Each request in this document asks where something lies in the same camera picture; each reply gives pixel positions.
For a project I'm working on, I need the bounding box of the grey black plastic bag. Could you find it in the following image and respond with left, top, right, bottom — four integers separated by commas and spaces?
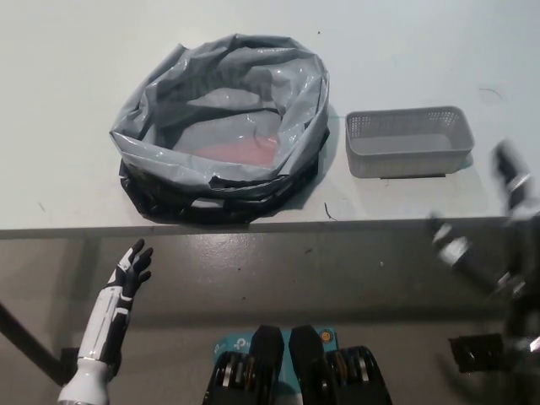
108, 32, 332, 225

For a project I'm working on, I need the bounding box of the grey perforated rectangular basket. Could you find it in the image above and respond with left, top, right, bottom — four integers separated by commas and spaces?
344, 105, 476, 179

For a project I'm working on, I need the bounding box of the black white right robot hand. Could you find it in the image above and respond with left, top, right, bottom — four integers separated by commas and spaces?
425, 138, 540, 305

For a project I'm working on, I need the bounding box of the black table leg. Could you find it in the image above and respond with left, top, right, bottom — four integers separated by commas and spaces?
0, 301, 71, 387

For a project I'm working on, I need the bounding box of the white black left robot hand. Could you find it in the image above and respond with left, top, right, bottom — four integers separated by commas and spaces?
78, 239, 154, 366

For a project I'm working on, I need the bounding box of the teal router box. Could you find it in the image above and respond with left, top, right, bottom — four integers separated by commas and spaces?
212, 327, 338, 381

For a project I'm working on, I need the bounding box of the pink flat item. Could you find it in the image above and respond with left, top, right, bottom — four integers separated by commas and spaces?
185, 134, 282, 168

